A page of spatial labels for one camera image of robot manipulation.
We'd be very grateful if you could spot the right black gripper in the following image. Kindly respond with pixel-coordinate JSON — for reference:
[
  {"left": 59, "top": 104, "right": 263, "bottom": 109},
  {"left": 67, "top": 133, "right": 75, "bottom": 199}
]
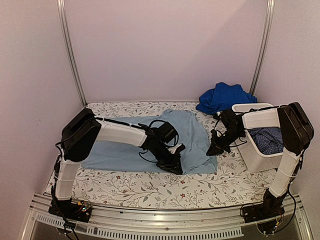
[{"left": 207, "top": 128, "right": 244, "bottom": 156}]

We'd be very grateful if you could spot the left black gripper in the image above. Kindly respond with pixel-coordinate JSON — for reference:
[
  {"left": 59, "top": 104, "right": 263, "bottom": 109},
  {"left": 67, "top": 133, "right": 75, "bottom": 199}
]
[{"left": 152, "top": 142, "right": 184, "bottom": 175}]

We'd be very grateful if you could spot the light blue shirt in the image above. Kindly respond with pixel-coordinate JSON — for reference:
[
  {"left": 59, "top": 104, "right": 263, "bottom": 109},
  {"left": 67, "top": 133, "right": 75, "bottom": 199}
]
[{"left": 81, "top": 109, "right": 217, "bottom": 174}]

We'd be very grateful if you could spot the blue pleated skirt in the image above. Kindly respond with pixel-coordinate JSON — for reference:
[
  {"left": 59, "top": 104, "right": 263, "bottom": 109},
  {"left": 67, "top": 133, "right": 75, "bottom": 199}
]
[{"left": 195, "top": 82, "right": 258, "bottom": 115}]

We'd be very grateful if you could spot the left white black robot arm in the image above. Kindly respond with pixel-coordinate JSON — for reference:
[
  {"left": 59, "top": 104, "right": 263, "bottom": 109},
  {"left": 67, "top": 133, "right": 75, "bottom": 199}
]
[{"left": 51, "top": 108, "right": 186, "bottom": 217}]

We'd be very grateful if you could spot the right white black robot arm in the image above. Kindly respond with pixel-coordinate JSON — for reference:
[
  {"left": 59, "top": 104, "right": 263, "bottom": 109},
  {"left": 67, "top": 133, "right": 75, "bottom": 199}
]
[{"left": 206, "top": 102, "right": 315, "bottom": 199}]

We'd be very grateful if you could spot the white plastic laundry basket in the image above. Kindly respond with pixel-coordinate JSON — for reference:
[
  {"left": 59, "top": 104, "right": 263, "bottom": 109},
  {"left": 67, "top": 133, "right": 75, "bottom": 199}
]
[{"left": 231, "top": 103, "right": 283, "bottom": 173}]

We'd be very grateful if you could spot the dark green printed garment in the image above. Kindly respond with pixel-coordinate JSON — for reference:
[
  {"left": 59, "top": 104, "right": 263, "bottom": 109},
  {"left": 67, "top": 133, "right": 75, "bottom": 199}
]
[{"left": 212, "top": 111, "right": 221, "bottom": 120}]

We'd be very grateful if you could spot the dark blue checkered garment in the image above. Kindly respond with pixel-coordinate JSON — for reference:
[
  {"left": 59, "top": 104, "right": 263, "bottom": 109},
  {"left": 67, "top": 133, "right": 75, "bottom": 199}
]
[{"left": 248, "top": 127, "right": 284, "bottom": 155}]

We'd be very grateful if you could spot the left black cable loop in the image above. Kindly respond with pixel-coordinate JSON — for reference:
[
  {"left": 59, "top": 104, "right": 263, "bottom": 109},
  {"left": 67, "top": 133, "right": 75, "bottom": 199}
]
[{"left": 138, "top": 119, "right": 181, "bottom": 162}]

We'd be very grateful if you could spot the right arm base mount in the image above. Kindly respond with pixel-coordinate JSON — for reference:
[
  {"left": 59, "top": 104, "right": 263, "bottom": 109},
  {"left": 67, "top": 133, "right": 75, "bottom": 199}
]
[{"left": 239, "top": 189, "right": 287, "bottom": 223}]

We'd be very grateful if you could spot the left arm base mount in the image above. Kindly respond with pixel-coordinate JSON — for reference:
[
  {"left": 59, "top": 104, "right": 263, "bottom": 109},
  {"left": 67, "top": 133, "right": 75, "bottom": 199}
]
[{"left": 48, "top": 199, "right": 92, "bottom": 223}]

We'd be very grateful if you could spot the right aluminium frame post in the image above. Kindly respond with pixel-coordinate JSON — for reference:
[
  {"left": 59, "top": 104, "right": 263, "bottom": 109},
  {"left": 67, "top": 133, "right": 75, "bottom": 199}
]
[{"left": 249, "top": 0, "right": 275, "bottom": 95}]

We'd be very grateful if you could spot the aluminium frame post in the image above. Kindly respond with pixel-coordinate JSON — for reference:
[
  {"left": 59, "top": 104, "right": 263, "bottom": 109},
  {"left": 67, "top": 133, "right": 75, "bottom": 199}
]
[
  {"left": 56, "top": 0, "right": 88, "bottom": 107},
  {"left": 249, "top": 0, "right": 275, "bottom": 95}
]

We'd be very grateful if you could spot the left aluminium frame post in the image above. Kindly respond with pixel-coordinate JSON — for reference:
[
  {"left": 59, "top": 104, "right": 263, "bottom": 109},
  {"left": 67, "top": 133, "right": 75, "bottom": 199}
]
[{"left": 56, "top": 0, "right": 88, "bottom": 107}]

